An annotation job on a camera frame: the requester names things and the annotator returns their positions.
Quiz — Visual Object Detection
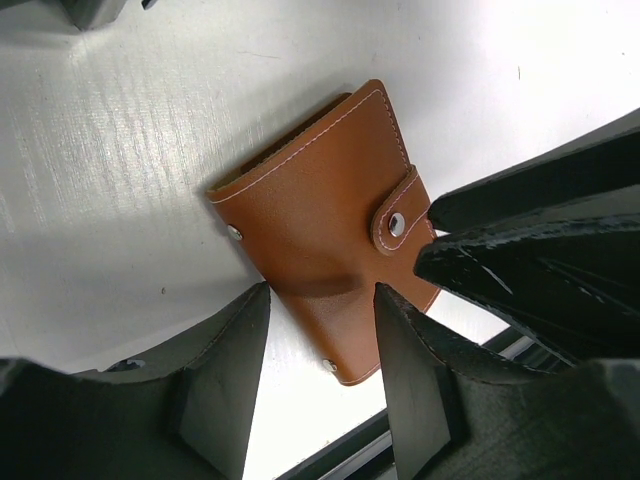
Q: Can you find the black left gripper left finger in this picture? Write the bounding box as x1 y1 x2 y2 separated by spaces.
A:
1 283 270 479

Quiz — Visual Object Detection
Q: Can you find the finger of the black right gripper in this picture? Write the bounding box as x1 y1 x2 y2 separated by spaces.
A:
414 210 639 364
428 110 639 233

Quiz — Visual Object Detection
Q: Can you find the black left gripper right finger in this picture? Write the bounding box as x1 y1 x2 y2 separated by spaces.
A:
374 284 639 479

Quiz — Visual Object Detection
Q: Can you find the brown leather card holder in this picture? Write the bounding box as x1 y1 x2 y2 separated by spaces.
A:
207 79 439 386

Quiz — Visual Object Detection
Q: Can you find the black plastic card box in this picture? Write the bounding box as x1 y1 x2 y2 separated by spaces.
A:
59 0 128 31

